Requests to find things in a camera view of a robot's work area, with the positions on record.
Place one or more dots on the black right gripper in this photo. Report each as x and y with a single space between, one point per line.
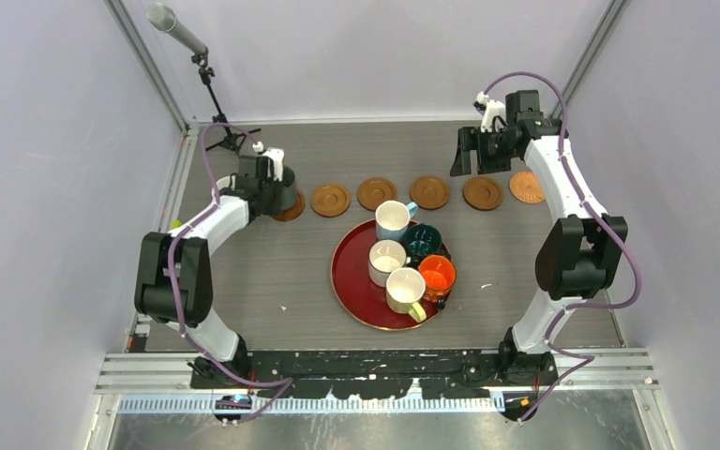
469 139

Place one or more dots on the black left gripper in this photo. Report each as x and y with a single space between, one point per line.
275 207

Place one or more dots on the wooden coaster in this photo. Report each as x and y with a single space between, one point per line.
295 211
374 191
430 192
483 193
330 200

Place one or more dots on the grey glass mug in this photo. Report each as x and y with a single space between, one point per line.
285 192

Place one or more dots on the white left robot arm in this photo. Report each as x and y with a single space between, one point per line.
174 283

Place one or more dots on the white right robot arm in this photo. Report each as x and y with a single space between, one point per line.
581 253

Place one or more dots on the woven rattan coaster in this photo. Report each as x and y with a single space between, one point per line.
525 187

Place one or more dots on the light blue mug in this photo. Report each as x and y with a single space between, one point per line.
393 218

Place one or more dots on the dark green mug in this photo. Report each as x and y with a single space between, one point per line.
422 240

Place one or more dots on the orange mug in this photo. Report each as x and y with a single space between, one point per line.
440 276

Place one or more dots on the white ribbed mug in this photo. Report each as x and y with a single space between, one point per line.
384 257

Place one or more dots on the red round tray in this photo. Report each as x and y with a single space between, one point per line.
355 290

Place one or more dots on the pale yellow mug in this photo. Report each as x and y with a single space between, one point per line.
405 287

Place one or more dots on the microphone on stand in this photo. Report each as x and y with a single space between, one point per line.
165 21

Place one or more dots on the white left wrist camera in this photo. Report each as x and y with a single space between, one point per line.
275 167

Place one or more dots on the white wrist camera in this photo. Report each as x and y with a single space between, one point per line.
275 167
493 113

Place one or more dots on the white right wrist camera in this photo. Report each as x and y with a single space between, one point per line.
493 113

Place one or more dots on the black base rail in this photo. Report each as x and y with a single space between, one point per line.
440 374

